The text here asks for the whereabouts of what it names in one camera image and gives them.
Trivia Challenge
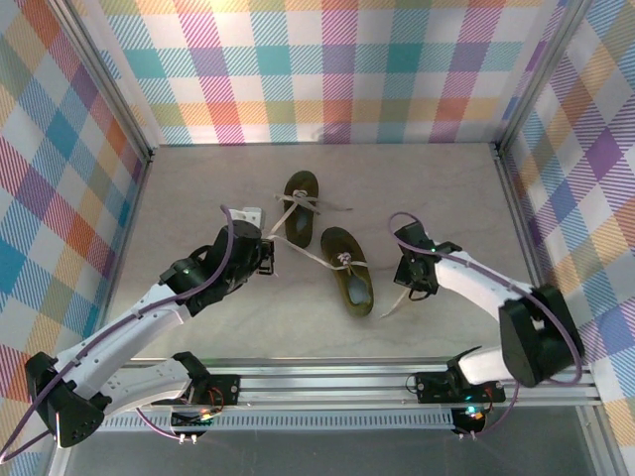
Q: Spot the controller board with lights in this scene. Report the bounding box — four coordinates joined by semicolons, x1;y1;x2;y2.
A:
170;407;220;431
451;405;490;433

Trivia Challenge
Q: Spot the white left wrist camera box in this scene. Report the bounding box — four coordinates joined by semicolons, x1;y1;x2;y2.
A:
225;205;267;233

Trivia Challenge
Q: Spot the aluminium side rail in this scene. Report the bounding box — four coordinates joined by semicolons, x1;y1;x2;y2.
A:
493;146;572;368
86;148;158;371

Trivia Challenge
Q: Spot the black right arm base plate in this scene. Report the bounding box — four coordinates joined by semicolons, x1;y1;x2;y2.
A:
414;370;507;404

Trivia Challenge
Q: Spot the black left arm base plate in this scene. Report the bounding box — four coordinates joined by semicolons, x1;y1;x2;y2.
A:
150;374;242;406

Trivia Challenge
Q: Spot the aluminium mounting rail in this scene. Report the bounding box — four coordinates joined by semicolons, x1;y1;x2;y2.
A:
53;356;602;414

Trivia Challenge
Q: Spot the perforated metal cable tray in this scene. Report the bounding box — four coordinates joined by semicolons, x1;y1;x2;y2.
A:
72;414;456;432

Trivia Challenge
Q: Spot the aluminium corner post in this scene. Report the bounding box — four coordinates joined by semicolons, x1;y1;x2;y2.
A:
494;0;594;158
52;0;156;163

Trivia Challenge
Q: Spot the aluminium frame leg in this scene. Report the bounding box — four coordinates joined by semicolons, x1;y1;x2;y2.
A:
579;406;624;476
47;411;83;476

